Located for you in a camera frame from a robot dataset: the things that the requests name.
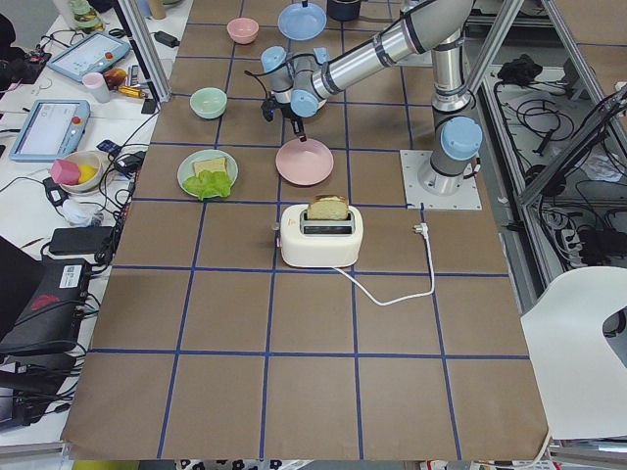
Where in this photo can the red yellow mango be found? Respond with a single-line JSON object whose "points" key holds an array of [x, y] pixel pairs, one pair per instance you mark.
{"points": [[115, 78]]}

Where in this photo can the green lettuce leaf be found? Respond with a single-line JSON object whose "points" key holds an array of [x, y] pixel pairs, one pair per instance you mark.
{"points": [[208, 185]]}

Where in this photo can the toast slice in toaster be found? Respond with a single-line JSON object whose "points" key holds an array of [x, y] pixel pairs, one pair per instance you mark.
{"points": [[328, 207]]}

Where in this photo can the pink cup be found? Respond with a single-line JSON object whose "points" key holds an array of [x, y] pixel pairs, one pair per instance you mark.
{"points": [[97, 86]]}

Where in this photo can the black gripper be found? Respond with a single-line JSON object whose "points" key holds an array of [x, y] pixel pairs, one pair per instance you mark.
{"points": [[295, 118]]}

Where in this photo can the pink bowl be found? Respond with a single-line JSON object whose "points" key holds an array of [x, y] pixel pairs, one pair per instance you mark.
{"points": [[243, 31]]}

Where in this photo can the dark blue saucepan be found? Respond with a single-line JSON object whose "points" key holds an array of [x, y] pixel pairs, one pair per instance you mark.
{"points": [[343, 10]]}

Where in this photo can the white bowl with fruit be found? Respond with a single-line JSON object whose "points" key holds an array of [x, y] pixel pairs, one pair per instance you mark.
{"points": [[79, 173]]}

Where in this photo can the left teach pendant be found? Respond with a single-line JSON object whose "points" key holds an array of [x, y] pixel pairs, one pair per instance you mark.
{"points": [[52, 130]]}

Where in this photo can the black power adapter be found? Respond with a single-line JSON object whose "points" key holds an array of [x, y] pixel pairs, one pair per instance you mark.
{"points": [[166, 39]]}

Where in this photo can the orange handled tool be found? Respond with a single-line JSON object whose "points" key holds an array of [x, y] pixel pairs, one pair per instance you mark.
{"points": [[133, 92]]}

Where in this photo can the aluminium frame post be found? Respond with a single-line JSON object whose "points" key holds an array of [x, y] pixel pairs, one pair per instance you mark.
{"points": [[144, 49]]}

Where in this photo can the blue plate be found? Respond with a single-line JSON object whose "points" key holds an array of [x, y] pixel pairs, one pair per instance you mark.
{"points": [[302, 21]]}

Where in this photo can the green plate with sandwich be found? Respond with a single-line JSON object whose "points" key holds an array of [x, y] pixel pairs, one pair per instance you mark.
{"points": [[186, 170]]}

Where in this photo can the cream white toaster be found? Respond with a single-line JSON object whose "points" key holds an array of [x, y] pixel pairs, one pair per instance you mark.
{"points": [[319, 243]]}

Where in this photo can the pink plate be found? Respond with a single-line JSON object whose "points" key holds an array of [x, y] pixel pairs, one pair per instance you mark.
{"points": [[304, 163]]}

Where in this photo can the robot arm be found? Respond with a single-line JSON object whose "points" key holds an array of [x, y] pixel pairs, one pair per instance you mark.
{"points": [[302, 82]]}

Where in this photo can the teach pendant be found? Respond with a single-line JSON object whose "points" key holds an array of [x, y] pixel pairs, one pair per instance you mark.
{"points": [[97, 52], [52, 130]]}

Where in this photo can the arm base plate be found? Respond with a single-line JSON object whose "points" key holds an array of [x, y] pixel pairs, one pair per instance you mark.
{"points": [[426, 189]]}

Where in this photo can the bread slice on plate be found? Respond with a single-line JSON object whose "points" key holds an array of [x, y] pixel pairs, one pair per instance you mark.
{"points": [[218, 164]]}

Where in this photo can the white chair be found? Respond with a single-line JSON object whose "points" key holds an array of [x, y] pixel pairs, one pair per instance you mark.
{"points": [[582, 381]]}

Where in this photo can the right teach pendant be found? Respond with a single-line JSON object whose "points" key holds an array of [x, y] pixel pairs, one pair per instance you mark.
{"points": [[97, 52]]}

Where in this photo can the green bowl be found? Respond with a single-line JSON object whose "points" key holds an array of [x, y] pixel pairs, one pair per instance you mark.
{"points": [[208, 103]]}

